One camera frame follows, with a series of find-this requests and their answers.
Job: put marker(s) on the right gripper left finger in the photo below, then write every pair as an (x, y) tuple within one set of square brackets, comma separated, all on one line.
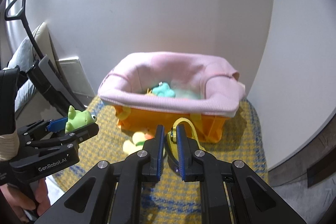
[(144, 165)]

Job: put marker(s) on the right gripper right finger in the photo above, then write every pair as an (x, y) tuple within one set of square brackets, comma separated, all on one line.
[(211, 173)]

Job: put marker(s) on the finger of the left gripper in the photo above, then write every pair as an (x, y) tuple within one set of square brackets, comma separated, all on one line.
[(41, 128), (78, 136)]

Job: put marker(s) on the green dinosaur toy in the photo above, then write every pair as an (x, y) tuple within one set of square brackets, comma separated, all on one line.
[(78, 119)]

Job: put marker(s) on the yellow plush duck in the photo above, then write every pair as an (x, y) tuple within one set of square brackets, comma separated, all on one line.
[(136, 143)]

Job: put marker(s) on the yellow toy with strap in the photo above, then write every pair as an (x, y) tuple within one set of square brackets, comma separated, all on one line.
[(180, 142)]

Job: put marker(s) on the person's left hand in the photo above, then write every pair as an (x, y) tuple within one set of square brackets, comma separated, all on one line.
[(20, 202)]

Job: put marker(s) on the orange plastic basket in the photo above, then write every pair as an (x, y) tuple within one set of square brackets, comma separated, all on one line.
[(209, 128)]

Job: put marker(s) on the yellow blue woven mat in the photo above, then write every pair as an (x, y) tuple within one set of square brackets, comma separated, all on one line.
[(171, 200)]

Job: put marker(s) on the teal plush flower toy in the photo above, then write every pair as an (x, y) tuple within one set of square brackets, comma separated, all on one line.
[(163, 90)]

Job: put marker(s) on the pink knitted cloth liner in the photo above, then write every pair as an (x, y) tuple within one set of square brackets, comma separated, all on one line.
[(212, 78)]

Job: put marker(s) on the beige cushion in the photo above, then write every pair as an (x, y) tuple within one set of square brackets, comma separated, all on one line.
[(42, 37)]

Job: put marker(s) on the black stroller frame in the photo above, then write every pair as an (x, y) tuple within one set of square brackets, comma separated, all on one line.
[(43, 73)]

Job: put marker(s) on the white wall vent panel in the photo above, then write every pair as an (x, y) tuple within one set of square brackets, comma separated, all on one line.
[(72, 70)]

